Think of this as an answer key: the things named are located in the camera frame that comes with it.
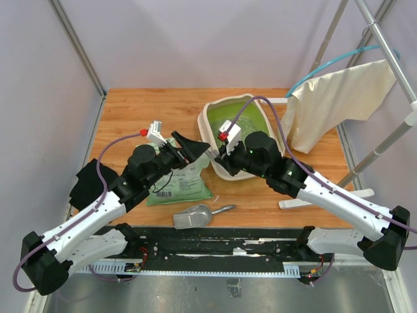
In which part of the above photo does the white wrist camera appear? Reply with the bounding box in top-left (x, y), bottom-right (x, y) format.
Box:
top-left (218, 120), bottom-right (242, 155)
top-left (147, 120), bottom-right (167, 147)

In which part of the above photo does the metal litter scoop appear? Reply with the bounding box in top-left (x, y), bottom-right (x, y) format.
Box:
top-left (173, 204), bottom-right (236, 230)

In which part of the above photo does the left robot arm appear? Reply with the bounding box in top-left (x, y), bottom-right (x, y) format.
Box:
top-left (12, 130), bottom-right (210, 295)

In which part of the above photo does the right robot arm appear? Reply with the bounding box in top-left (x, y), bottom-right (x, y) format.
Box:
top-left (215, 131), bottom-right (410, 271)

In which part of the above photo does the teal clothes hanger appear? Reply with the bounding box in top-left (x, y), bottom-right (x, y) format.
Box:
top-left (285, 27), bottom-right (401, 98)

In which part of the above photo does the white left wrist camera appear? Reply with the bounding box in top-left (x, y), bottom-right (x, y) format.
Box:
top-left (147, 120), bottom-right (167, 147)

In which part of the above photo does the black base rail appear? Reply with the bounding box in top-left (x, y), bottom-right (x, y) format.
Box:
top-left (65, 224), bottom-right (375, 278)

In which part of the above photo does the white metal drying rack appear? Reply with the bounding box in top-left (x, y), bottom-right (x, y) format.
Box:
top-left (259, 0), bottom-right (417, 209)

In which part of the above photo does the green cat litter bag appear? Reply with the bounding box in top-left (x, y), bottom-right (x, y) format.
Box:
top-left (146, 154), bottom-right (213, 206)

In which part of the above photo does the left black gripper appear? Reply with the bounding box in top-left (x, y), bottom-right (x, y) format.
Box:
top-left (145, 130), bottom-right (210, 187)

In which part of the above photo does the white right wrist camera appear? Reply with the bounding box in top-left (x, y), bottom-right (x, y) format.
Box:
top-left (218, 120), bottom-right (242, 155)

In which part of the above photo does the white plastic bag clip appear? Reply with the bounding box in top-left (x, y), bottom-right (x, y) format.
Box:
top-left (205, 149), bottom-right (219, 159)

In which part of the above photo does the beige green litter box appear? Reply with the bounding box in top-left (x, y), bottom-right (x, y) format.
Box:
top-left (197, 93), bottom-right (283, 181)

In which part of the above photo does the cream fabric bag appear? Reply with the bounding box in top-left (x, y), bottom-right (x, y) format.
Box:
top-left (281, 59), bottom-right (396, 154)

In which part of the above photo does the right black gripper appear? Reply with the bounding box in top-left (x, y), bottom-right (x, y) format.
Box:
top-left (214, 137), bottom-right (268, 179)

